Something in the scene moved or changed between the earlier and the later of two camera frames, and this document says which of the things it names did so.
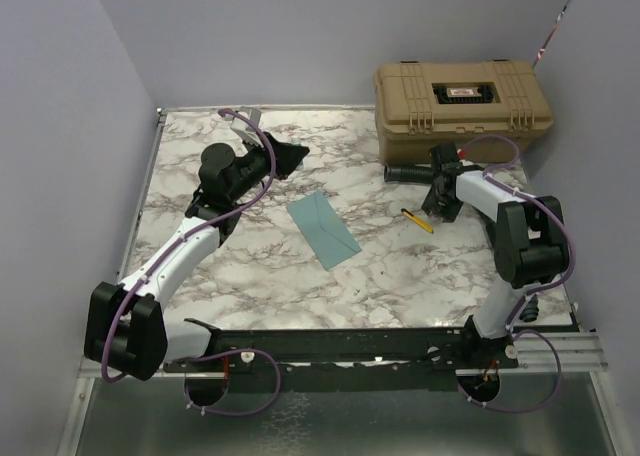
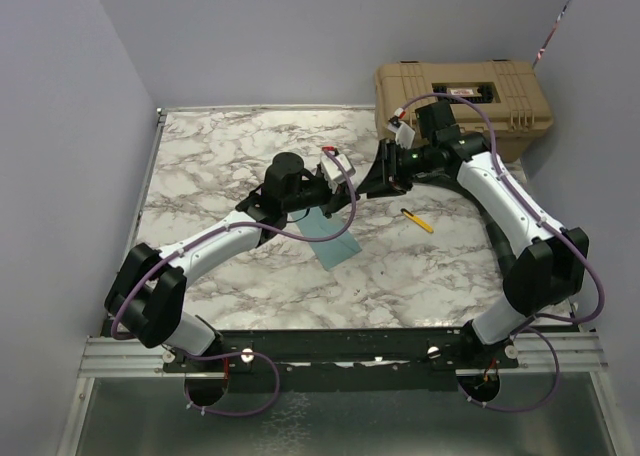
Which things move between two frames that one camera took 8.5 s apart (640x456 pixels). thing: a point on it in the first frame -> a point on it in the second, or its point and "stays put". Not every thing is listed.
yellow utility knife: x=425 y=226 stays put
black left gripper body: x=255 y=167 -> x=330 y=202
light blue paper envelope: x=323 y=230 stays put
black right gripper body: x=442 y=205 -> x=402 y=164
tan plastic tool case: x=493 y=111 stays put
